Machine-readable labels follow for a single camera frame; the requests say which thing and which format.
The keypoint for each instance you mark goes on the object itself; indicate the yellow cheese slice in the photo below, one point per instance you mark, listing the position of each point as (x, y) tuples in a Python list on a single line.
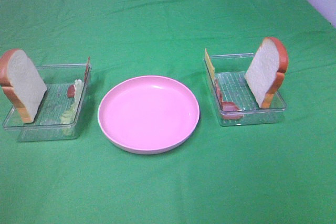
[(210, 67)]

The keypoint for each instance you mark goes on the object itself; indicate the green lettuce leaf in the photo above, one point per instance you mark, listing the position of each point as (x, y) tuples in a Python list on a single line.
[(69, 115)]

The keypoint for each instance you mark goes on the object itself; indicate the left clear plastic container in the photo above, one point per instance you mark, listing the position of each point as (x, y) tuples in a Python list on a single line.
[(47, 125)]

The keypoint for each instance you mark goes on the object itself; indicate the right clear plastic container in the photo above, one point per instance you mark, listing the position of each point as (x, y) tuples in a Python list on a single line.
[(229, 71)]

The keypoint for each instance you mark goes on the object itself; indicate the pink round plate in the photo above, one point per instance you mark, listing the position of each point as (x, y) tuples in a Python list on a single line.
[(148, 114)]

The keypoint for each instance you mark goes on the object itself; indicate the toast bread slice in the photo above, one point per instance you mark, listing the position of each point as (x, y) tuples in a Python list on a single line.
[(22, 83), (267, 70)]

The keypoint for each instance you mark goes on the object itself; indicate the clear plastic container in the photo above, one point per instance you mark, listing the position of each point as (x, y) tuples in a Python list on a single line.
[(229, 71), (47, 125)]

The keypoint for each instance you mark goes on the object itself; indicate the green tablecloth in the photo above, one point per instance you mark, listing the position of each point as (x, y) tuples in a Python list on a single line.
[(272, 173)]

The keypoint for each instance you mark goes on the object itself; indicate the bacon strip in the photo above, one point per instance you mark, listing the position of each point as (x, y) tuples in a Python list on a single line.
[(225, 106), (72, 88)]

